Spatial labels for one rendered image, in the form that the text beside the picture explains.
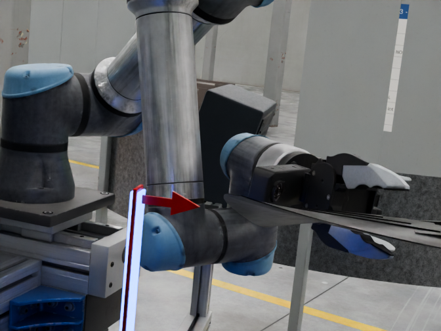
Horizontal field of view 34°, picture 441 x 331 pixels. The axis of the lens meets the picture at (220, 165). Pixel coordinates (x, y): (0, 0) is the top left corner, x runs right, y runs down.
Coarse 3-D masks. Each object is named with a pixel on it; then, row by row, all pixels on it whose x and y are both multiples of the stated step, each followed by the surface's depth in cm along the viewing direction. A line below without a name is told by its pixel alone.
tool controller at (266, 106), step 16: (208, 96) 126; (224, 96) 126; (240, 96) 134; (256, 96) 145; (208, 112) 126; (224, 112) 126; (240, 112) 125; (256, 112) 125; (272, 112) 142; (208, 128) 127; (224, 128) 126; (240, 128) 126; (256, 128) 125; (208, 144) 127; (208, 160) 128; (208, 176) 128; (224, 176) 128; (208, 192) 128; (224, 192) 128
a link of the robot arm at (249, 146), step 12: (228, 144) 102; (240, 144) 100; (252, 144) 98; (264, 144) 96; (228, 156) 101; (240, 156) 98; (252, 156) 96; (228, 168) 101; (240, 168) 98; (252, 168) 95; (240, 180) 98; (240, 192) 98
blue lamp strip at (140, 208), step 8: (144, 192) 71; (136, 200) 70; (136, 208) 70; (136, 216) 70; (136, 224) 70; (136, 232) 70; (136, 240) 71; (136, 248) 71; (136, 256) 71; (136, 264) 72; (136, 272) 72; (136, 280) 73; (136, 288) 73; (128, 304) 72; (128, 312) 72; (128, 320) 72; (128, 328) 72
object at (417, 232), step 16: (240, 208) 72; (256, 208) 69; (272, 208) 60; (288, 208) 62; (304, 208) 68; (256, 224) 80; (272, 224) 80; (288, 224) 80; (336, 224) 60; (352, 224) 61; (368, 224) 63; (384, 224) 65; (400, 224) 66; (416, 224) 67; (432, 224) 68; (400, 240) 61; (416, 240) 61; (432, 240) 62
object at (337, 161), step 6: (330, 156) 82; (336, 156) 81; (342, 156) 80; (348, 156) 79; (354, 156) 79; (330, 162) 82; (336, 162) 81; (342, 162) 80; (348, 162) 79; (354, 162) 78; (360, 162) 78; (366, 162) 77; (336, 168) 81; (342, 168) 80; (336, 174) 81; (342, 174) 80; (336, 180) 82
